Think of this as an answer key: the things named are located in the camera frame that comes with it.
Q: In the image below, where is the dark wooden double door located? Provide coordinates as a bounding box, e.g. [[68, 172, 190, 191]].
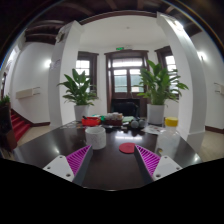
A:
[[105, 50, 148, 117]]

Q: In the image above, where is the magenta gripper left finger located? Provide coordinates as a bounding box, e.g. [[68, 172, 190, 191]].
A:
[[44, 145, 93, 186]]

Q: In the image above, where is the left potted green plant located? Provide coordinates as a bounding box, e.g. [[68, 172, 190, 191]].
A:
[[61, 69, 97, 122]]

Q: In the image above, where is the green exit sign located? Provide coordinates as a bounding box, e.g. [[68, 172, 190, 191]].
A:
[[116, 47, 124, 51]]

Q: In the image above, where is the potted green plant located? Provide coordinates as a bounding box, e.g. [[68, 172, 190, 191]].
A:
[[138, 60, 188, 125], [61, 69, 97, 122]]

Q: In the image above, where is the right dark framed window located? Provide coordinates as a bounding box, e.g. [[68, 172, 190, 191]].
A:
[[156, 46, 179, 97]]

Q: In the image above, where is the clear bottle yellow cap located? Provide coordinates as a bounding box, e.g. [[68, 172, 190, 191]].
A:
[[155, 117, 180, 158]]

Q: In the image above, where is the red round coaster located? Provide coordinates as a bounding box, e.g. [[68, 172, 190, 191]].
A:
[[119, 142, 135, 154]]

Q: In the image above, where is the white paper sheet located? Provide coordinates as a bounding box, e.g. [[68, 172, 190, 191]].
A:
[[142, 125, 164, 135]]

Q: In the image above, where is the red carpeted staircase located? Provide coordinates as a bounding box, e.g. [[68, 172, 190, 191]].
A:
[[11, 110, 31, 141]]

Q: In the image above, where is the grey round object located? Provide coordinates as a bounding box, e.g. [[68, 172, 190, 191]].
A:
[[131, 120, 139, 129]]

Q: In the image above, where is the right potted green plant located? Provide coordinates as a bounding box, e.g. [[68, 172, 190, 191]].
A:
[[138, 60, 188, 125]]

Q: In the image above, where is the dark framed window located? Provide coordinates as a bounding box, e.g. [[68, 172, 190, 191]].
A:
[[76, 51, 98, 94], [156, 46, 179, 97]]

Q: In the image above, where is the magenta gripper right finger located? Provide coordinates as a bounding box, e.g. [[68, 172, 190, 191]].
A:
[[134, 145, 182, 184]]

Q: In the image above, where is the left dark framed window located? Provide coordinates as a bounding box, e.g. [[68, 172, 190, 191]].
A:
[[76, 51, 98, 94]]

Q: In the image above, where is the white ceramic mug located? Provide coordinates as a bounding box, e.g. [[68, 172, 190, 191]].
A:
[[85, 126, 106, 150]]

